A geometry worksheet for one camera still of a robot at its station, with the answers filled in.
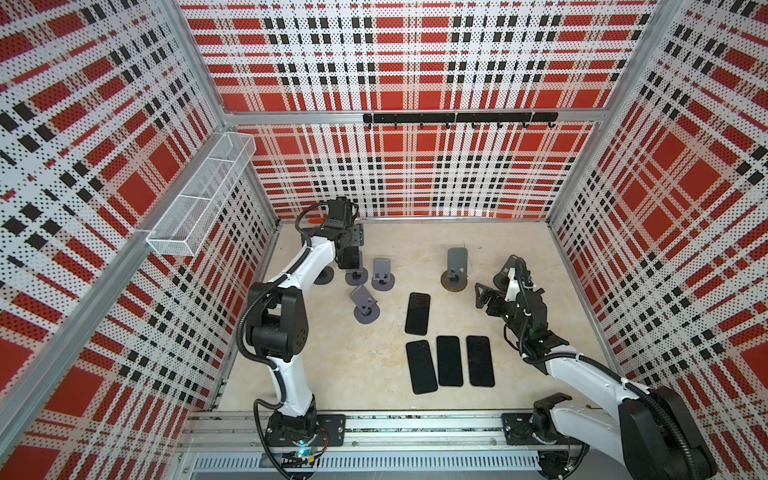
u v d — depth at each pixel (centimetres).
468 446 72
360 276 105
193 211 93
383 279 98
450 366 83
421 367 84
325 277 105
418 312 96
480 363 84
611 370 49
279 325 50
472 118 89
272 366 53
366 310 90
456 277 101
